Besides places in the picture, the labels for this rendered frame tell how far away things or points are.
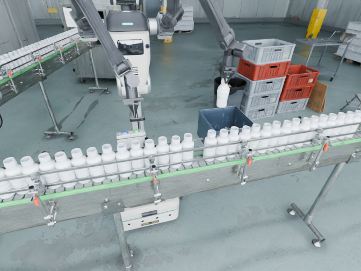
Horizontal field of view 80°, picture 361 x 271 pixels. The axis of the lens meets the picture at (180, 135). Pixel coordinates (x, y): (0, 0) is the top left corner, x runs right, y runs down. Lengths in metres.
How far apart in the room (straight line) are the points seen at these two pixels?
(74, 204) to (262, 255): 1.48
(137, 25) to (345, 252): 2.28
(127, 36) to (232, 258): 1.72
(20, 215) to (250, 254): 1.58
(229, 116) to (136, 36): 0.93
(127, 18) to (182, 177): 0.93
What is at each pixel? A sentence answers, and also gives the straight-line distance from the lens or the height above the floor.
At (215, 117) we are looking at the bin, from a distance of 1.75.
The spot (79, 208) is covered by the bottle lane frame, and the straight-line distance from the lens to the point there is 1.13.
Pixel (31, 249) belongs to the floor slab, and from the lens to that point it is 2.24.
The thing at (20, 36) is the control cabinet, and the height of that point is 0.52.
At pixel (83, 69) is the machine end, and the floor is 0.28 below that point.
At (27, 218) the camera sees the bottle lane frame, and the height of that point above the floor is 0.89.
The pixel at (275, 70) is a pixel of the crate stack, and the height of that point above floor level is 0.77.
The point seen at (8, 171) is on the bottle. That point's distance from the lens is 1.06.
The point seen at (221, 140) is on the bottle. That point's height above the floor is 1.13.
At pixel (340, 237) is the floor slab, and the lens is 2.45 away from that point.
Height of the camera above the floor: 1.73
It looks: 35 degrees down
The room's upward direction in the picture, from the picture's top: 2 degrees clockwise
